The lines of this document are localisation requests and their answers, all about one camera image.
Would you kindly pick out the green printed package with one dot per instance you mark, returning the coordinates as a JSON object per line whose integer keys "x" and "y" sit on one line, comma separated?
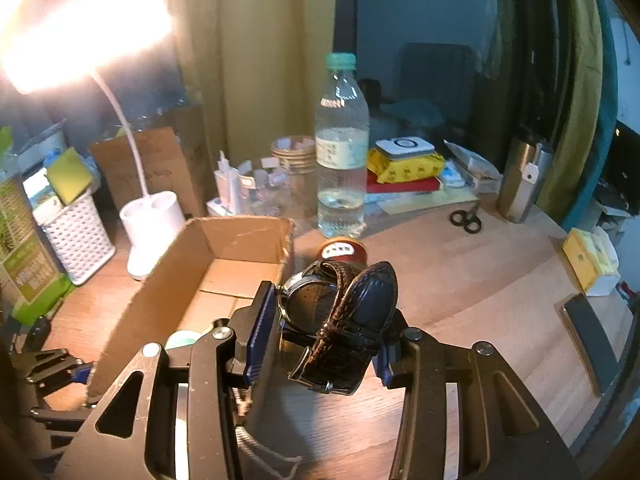
{"x": 25, "y": 260}

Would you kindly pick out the white desk lamp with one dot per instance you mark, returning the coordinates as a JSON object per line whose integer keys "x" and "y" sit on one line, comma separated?
{"x": 150, "y": 225}

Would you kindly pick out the cardboard box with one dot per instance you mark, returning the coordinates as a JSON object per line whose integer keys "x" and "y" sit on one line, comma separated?
{"x": 230, "y": 245}

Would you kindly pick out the white packet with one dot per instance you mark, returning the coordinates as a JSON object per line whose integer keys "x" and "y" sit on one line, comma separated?
{"x": 472, "y": 162}

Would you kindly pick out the white power strip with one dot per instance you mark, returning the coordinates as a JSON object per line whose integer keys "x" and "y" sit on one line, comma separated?
{"x": 217, "y": 207}

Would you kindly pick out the blue white pack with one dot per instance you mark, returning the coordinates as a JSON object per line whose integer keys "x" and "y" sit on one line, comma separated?
{"x": 452, "y": 175}

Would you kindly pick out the white power bank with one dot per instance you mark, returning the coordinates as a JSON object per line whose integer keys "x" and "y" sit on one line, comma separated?
{"x": 405, "y": 147}

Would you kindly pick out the narrow yellow curtain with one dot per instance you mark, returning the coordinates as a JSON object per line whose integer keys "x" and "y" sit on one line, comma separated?
{"x": 580, "y": 85}

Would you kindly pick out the steel thermos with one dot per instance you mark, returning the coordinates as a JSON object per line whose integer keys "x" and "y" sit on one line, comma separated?
{"x": 520, "y": 190}

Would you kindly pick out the yellow green sponge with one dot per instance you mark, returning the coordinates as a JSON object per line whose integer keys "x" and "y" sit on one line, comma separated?
{"x": 70, "y": 175}

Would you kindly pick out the brown round tin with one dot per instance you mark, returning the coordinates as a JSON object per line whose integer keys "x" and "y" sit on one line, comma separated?
{"x": 342, "y": 250}

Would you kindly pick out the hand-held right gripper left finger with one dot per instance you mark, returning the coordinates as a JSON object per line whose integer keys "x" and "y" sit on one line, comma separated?
{"x": 262, "y": 330}

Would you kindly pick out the black monitor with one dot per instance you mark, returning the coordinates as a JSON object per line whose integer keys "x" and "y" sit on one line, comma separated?
{"x": 625, "y": 160}

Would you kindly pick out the dark glass sliding door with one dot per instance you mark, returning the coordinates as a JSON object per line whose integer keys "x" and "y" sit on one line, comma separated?
{"x": 425, "y": 10}

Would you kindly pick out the yellow wipes pack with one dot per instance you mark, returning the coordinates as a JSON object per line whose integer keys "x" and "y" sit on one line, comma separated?
{"x": 405, "y": 170}

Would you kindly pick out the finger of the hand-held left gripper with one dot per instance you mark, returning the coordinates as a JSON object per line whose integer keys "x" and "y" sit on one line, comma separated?
{"x": 60, "y": 417}
{"x": 80, "y": 375}

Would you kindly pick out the clear water bottle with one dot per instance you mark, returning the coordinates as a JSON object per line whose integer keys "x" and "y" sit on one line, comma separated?
{"x": 342, "y": 160}

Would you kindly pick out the white green carton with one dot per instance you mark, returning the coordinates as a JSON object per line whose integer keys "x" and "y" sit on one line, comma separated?
{"x": 42, "y": 192}

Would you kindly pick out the brown cardboard package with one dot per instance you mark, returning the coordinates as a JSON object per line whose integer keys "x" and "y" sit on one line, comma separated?
{"x": 160, "y": 160}

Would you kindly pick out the yellow tissue box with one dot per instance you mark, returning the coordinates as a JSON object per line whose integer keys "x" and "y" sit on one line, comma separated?
{"x": 585, "y": 260}

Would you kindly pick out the clear jar with tan lid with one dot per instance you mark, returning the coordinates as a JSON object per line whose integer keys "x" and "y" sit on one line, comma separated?
{"x": 295, "y": 152}

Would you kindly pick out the wide yellow curtain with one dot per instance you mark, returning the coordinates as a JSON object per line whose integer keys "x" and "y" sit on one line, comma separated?
{"x": 250, "y": 35}

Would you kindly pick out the black car key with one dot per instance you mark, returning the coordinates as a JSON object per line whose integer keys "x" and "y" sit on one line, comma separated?
{"x": 40, "y": 330}

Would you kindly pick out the black smartphone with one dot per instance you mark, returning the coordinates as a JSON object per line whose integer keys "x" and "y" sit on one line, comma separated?
{"x": 590, "y": 340}

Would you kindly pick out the dark leather wristwatch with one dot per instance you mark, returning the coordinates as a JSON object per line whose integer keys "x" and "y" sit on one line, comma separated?
{"x": 360, "y": 305}

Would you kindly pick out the clear plastic container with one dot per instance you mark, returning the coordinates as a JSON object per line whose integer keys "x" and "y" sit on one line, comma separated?
{"x": 260, "y": 195}

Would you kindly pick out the red book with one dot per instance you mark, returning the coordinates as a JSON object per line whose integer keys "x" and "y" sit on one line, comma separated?
{"x": 400, "y": 187}

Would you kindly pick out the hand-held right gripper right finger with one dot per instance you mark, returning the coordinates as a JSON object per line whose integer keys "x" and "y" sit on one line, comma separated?
{"x": 385, "y": 372}

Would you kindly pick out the black scissors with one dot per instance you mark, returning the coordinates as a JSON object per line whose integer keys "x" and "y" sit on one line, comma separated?
{"x": 467, "y": 220}

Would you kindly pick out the white plastic basket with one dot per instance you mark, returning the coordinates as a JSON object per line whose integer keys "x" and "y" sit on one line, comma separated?
{"x": 75, "y": 240}

